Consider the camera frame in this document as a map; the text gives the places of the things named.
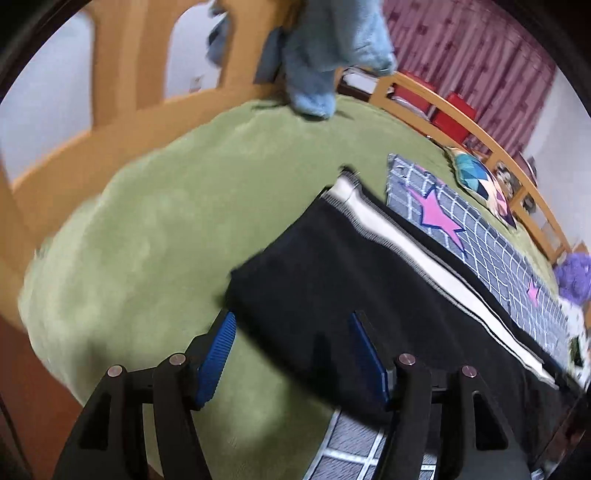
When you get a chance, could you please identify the black pants with white stripe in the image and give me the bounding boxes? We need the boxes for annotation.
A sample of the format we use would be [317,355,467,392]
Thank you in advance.
[225,169,581,460]

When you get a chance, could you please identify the grey plaid star blanket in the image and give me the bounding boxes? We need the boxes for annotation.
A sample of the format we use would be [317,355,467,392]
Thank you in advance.
[320,155,577,460]

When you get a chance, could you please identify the white black-spotted pillow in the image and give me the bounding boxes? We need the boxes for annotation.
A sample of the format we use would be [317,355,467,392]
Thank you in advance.
[558,297,590,384]

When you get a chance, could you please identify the green bed cover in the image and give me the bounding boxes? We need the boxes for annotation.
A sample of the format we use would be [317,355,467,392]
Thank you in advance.
[19,97,459,479]

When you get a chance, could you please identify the purple plush toy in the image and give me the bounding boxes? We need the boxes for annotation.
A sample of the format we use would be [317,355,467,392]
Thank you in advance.
[554,252,591,306]

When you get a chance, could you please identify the colourful patchwork cushion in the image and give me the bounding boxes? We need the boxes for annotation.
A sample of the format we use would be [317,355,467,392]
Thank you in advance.
[445,147,517,230]

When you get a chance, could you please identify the red chair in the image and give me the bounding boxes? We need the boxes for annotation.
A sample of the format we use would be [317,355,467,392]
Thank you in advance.
[431,91,478,146]
[392,70,435,115]

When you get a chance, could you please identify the maroon patterned curtain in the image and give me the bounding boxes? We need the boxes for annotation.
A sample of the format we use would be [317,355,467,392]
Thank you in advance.
[384,0,557,155]

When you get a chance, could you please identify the wooden bed frame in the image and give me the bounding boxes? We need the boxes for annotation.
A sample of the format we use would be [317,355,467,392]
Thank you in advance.
[0,0,591,333]

